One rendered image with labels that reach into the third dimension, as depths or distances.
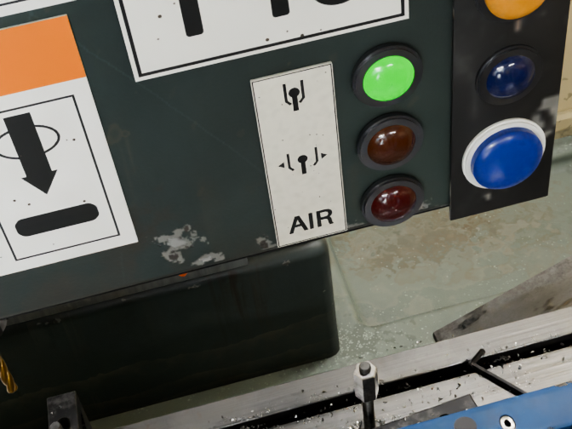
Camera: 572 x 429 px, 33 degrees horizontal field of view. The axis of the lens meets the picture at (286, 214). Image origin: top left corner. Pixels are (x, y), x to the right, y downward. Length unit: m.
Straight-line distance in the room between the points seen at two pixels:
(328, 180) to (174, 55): 0.09
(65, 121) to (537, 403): 0.54
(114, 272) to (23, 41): 0.11
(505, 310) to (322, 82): 1.23
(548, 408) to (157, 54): 0.54
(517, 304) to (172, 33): 1.28
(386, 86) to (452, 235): 1.45
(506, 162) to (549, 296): 1.16
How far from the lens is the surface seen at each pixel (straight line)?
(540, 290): 1.56
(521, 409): 0.79
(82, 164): 0.35
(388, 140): 0.37
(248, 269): 1.38
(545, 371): 1.22
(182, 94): 0.34
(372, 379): 1.06
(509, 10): 0.35
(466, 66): 0.37
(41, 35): 0.32
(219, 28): 0.33
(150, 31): 0.32
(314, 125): 0.36
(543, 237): 1.81
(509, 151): 0.39
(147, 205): 0.37
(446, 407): 1.10
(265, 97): 0.35
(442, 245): 1.78
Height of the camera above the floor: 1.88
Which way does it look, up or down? 44 degrees down
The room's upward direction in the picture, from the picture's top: 9 degrees counter-clockwise
